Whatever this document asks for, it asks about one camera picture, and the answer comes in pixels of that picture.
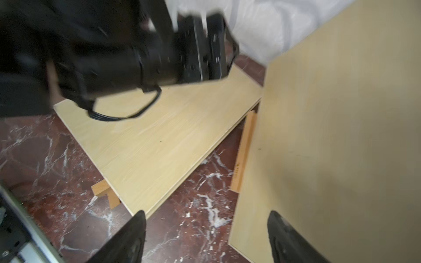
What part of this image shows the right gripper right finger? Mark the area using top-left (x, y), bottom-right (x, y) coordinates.
top-left (267, 210), bottom-right (329, 263)

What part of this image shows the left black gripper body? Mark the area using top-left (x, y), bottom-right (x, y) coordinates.
top-left (1, 1), bottom-right (240, 122)

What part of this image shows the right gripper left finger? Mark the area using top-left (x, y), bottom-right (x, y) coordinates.
top-left (87, 210), bottom-right (146, 263)

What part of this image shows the wooden easel frame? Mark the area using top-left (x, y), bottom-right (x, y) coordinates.
top-left (230, 110), bottom-right (257, 194)
top-left (91, 180), bottom-right (121, 209)

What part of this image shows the light plywood board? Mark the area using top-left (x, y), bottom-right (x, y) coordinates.
top-left (229, 1), bottom-right (421, 263)
top-left (55, 67), bottom-right (262, 216)

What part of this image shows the aluminium front rail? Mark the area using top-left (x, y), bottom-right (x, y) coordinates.
top-left (1, 185), bottom-right (65, 263)

